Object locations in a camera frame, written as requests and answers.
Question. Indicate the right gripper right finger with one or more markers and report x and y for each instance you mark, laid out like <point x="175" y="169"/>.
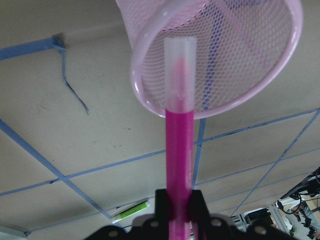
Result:
<point x="220" y="227"/>

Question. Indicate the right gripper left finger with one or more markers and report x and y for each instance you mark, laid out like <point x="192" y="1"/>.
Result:
<point x="153" y="226"/>

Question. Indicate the pink highlighter pen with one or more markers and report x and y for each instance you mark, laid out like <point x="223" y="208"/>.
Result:
<point x="180" y="77"/>

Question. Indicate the pink mesh cup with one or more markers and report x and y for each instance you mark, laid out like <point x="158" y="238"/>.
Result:
<point x="242" y="45"/>

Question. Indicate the green highlighter pen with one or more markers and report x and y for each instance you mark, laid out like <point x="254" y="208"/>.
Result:
<point x="129" y="211"/>

